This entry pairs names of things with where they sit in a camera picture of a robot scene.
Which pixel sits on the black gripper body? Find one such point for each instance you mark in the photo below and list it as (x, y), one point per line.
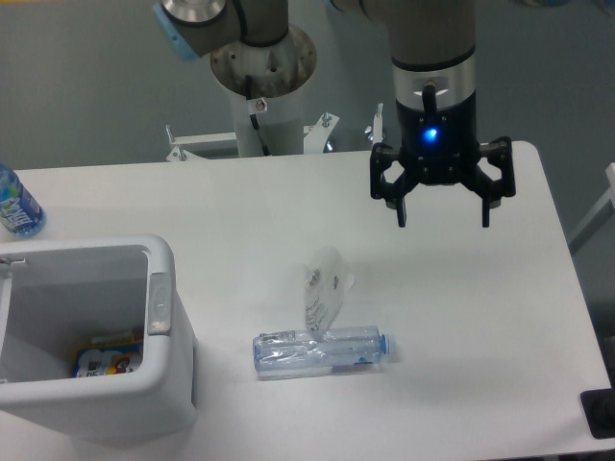
(434, 148)

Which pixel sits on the clear plastic bag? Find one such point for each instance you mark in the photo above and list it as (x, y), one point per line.
(328, 279)

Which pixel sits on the crushed clear water bottle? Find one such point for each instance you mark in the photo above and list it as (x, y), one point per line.
(299, 353)

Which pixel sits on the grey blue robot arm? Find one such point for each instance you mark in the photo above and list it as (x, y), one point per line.
(432, 48)

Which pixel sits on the white plastic trash can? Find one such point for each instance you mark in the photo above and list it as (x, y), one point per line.
(56, 295)

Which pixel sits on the yellow snack package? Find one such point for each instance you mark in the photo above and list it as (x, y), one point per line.
(116, 354)

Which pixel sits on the blue labelled water bottle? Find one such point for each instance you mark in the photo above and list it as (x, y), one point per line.
(21, 214)

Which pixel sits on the white metal bracket right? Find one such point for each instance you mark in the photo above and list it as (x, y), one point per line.
(328, 134)

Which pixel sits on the white metal bracket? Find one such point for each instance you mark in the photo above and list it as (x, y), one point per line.
(328, 134)
(200, 146)

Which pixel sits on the white frame at right edge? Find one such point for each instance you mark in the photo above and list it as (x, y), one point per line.
(596, 217)

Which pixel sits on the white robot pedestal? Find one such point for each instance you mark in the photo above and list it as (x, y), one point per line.
(266, 87)

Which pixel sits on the white metal bracket left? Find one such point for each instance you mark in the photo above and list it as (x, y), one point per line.
(200, 146)

